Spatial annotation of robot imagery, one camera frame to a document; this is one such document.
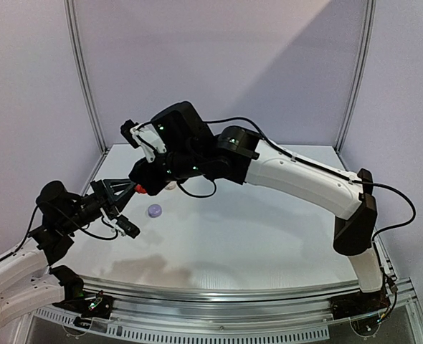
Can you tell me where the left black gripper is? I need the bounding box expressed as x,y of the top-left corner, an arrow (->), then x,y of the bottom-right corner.
59,178 -> 138,234

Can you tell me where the red charging case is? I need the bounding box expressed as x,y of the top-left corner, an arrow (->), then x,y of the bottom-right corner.
134,184 -> 147,194

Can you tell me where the purple charging case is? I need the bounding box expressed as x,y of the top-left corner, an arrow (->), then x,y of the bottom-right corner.
146,204 -> 163,219

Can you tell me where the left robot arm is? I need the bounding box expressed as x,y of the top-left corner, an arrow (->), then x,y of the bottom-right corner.
0,179 -> 140,329

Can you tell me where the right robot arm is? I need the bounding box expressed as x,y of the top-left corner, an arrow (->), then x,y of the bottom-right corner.
120,101 -> 384,312

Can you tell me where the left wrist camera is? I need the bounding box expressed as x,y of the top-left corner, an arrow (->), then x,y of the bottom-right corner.
101,215 -> 141,239

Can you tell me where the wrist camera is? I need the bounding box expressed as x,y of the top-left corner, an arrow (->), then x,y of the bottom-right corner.
101,215 -> 141,239
120,120 -> 167,163

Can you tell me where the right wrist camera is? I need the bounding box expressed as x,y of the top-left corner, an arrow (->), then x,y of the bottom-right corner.
120,120 -> 167,163

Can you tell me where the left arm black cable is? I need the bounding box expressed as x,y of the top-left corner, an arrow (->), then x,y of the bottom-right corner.
0,204 -> 126,273

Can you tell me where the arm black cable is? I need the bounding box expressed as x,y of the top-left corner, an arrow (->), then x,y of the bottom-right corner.
175,116 -> 417,320
0,204 -> 126,273

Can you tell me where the aluminium front rail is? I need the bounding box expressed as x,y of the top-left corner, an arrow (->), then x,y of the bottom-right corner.
24,275 -> 419,341

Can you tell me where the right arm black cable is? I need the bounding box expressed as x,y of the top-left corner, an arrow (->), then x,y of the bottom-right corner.
175,116 -> 417,320

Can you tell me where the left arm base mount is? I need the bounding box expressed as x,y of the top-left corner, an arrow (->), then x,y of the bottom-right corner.
52,290 -> 115,319

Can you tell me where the left aluminium corner post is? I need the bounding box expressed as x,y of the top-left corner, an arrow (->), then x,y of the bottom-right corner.
64,0 -> 109,155

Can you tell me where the aluminium corner post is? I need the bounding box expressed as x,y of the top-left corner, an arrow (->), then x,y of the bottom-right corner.
64,0 -> 109,155
334,0 -> 376,155

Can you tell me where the right aluminium corner post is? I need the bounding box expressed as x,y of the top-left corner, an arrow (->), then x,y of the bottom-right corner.
334,0 -> 376,155

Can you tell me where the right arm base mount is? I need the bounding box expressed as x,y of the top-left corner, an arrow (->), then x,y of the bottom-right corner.
329,290 -> 390,320

